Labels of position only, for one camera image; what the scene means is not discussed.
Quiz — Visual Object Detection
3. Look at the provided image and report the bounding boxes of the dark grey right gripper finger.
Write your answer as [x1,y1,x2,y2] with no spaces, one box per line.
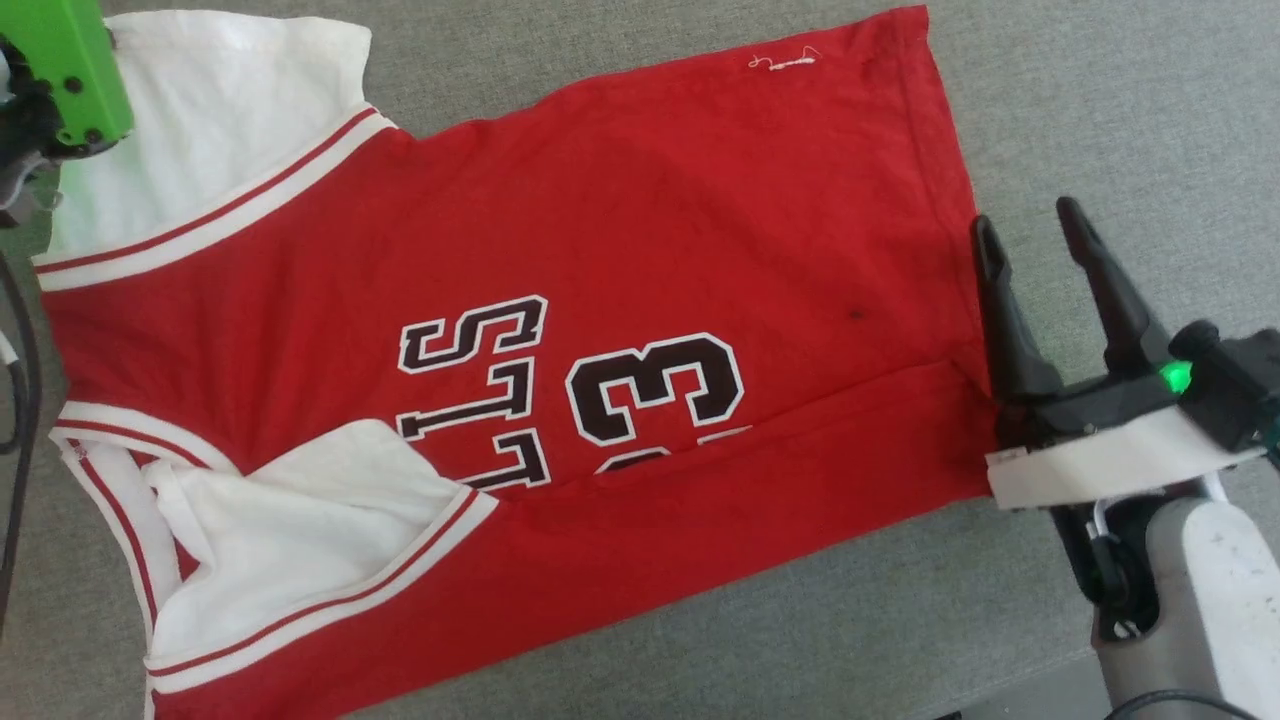
[968,214,1067,403]
[1055,196,1173,379]

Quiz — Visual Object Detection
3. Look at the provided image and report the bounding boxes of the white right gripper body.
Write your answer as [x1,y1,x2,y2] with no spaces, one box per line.
[984,372,1269,513]

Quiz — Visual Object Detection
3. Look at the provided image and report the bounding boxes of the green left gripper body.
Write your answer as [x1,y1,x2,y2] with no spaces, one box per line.
[0,0,137,158]

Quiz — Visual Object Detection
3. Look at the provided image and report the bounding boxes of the red and white basketball jersey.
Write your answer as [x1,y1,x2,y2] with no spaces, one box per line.
[33,5,1001,720]

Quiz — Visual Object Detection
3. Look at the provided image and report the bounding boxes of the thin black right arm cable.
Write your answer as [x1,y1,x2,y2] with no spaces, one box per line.
[1100,688,1263,720]

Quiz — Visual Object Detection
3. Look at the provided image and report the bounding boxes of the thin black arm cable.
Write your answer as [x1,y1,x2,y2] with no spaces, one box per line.
[1100,688,1263,720]
[0,250,46,641]

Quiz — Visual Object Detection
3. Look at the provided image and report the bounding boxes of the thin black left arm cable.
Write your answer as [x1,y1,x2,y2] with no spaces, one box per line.
[0,250,46,641]

